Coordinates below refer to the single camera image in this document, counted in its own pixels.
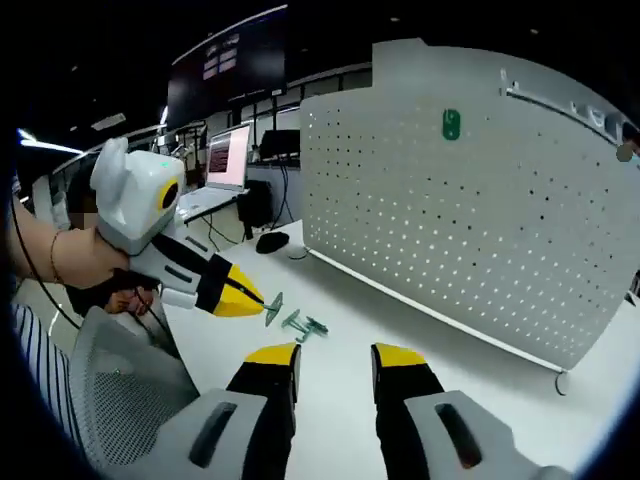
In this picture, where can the person's striped shirt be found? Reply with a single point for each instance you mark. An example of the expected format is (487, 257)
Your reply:
(42, 360)

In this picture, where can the grey mesh office chair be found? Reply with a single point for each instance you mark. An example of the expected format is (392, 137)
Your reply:
(125, 390)

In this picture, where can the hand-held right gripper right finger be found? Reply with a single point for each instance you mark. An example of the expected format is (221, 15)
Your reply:
(405, 395)

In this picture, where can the black computer monitor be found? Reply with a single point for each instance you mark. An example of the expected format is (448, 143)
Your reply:
(280, 145)

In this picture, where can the white partition panel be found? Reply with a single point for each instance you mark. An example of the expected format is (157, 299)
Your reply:
(400, 65)

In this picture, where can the large dark wall screen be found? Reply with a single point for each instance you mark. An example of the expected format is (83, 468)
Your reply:
(230, 65)

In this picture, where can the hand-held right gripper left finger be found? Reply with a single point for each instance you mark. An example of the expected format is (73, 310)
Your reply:
(260, 400)

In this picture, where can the white laptop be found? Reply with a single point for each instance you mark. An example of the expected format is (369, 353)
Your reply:
(227, 155)

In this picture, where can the round white desk grommet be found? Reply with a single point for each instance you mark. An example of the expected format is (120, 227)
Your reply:
(297, 253)

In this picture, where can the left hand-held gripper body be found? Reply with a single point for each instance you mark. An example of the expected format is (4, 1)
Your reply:
(135, 200)

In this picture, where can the black computer tower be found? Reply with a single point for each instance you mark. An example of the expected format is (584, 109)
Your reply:
(255, 207)

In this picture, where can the person's left hand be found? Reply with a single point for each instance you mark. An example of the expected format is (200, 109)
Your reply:
(95, 260)

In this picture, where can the black computer mouse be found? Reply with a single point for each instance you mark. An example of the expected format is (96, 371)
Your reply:
(272, 242)

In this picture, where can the white perforated mounting plate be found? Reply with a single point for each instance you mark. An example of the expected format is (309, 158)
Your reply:
(450, 240)

